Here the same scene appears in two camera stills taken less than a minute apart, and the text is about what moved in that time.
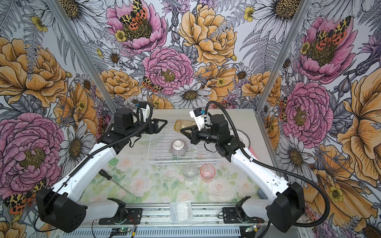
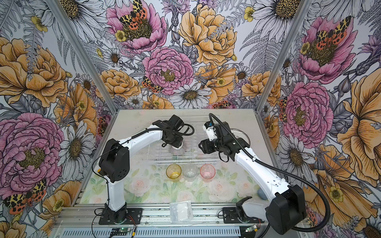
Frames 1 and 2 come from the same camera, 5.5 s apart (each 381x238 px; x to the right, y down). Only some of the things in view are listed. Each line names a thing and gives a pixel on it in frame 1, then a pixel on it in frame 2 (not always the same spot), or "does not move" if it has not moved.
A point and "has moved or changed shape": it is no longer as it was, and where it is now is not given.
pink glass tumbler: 207,172 does not move
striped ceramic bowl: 178,148 does not move
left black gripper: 151,131 to 177,143
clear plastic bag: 181,211 does not move
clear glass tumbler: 190,172 does not move
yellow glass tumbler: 180,124 has moved or changed shape
